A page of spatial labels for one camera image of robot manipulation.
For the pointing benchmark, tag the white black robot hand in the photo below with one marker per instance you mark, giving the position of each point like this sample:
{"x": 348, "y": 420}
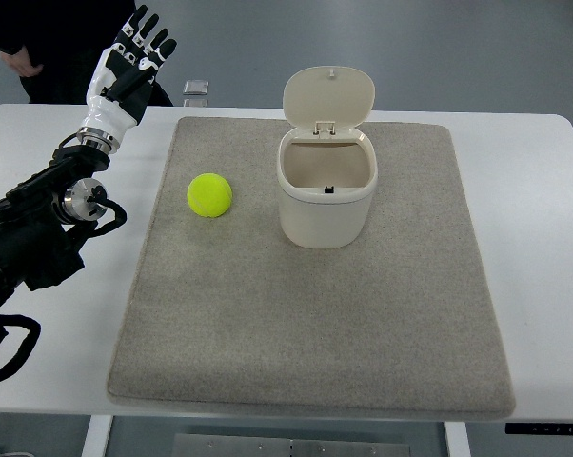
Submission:
{"x": 124, "y": 79}

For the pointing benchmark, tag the yellow tennis ball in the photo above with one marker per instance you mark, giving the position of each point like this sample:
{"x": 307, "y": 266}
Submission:
{"x": 209, "y": 195}

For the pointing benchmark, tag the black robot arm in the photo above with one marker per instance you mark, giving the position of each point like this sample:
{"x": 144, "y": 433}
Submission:
{"x": 45, "y": 221}

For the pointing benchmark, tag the silver floor socket plate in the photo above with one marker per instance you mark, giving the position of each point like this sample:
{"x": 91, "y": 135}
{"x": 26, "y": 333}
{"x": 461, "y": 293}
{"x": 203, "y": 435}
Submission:
{"x": 196, "y": 87}

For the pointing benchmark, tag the person in dark clothes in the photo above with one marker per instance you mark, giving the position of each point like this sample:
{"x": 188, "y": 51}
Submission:
{"x": 54, "y": 46}

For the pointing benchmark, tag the beige lidded plastic bin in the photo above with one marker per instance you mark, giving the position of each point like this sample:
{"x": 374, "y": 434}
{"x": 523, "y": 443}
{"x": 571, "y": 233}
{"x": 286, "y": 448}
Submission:
{"x": 326, "y": 167}

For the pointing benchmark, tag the grey felt mat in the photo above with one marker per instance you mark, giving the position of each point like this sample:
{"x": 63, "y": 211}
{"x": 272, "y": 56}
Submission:
{"x": 227, "y": 313}

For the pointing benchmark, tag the white table leg left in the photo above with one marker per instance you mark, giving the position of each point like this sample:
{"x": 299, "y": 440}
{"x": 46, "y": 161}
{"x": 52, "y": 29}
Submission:
{"x": 97, "y": 436}

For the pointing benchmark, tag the white table leg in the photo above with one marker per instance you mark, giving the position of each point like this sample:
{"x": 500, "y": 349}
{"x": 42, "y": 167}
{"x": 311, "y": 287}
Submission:
{"x": 97, "y": 436}
{"x": 456, "y": 439}

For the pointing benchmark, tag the white table leg right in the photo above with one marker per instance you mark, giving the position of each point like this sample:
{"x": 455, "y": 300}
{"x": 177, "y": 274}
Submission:
{"x": 456, "y": 439}

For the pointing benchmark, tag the black desk control panel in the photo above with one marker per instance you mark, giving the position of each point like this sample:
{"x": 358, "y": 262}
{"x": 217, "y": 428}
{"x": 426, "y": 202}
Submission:
{"x": 539, "y": 429}

